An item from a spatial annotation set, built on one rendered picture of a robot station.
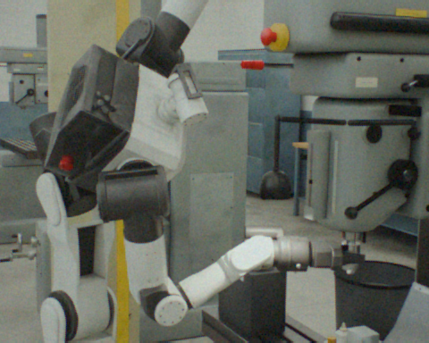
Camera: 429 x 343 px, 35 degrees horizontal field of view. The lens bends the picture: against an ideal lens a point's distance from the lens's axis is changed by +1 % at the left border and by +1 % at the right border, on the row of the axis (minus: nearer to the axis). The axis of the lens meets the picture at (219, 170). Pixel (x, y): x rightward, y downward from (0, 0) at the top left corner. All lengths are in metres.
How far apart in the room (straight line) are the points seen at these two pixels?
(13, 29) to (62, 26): 7.38
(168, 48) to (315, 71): 0.38
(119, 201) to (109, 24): 1.82
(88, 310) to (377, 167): 0.86
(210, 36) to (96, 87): 10.01
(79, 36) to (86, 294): 1.54
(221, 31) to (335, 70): 10.00
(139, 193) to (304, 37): 0.48
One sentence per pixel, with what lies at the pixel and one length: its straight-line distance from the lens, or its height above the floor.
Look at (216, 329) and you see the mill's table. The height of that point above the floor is 0.88.
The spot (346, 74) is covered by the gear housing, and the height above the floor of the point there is 1.68.
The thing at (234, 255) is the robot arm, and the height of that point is 1.25.
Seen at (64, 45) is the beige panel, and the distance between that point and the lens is 3.12.
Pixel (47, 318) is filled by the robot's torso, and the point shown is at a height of 1.02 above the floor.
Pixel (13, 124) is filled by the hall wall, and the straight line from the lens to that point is 10.49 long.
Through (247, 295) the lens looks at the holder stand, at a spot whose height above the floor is 1.04.
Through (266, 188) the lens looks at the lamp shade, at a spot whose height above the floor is 1.42.
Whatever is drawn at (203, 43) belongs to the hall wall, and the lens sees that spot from 11.44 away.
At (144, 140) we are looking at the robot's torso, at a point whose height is 1.53.
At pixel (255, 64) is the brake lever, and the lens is 1.60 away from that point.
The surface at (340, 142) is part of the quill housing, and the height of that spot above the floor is 1.53.
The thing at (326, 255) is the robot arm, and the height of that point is 1.25.
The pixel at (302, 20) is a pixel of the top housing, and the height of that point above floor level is 1.79.
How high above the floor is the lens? 1.68
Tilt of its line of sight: 8 degrees down
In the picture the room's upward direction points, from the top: 1 degrees clockwise
